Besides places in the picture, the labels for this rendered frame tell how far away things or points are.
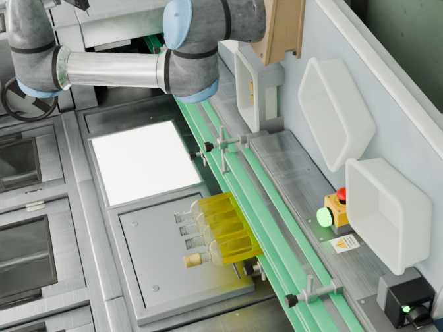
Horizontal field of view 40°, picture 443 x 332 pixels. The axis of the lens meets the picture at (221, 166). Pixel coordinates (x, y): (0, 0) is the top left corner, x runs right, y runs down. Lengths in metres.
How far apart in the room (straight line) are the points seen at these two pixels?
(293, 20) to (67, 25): 1.12
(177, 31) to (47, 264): 0.88
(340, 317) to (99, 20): 1.53
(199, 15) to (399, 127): 0.56
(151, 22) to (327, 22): 1.16
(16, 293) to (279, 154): 0.87
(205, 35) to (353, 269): 0.65
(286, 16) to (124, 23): 1.05
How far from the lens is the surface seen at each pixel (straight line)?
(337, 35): 1.41
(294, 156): 1.72
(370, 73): 1.30
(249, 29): 1.55
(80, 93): 2.57
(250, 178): 1.68
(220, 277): 1.78
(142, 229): 1.95
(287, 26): 1.56
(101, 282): 1.84
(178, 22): 1.50
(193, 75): 1.56
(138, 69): 1.60
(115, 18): 2.45
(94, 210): 2.06
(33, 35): 1.64
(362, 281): 1.41
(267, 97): 1.80
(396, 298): 1.28
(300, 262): 1.46
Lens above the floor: 1.34
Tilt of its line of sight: 12 degrees down
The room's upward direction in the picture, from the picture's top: 105 degrees counter-clockwise
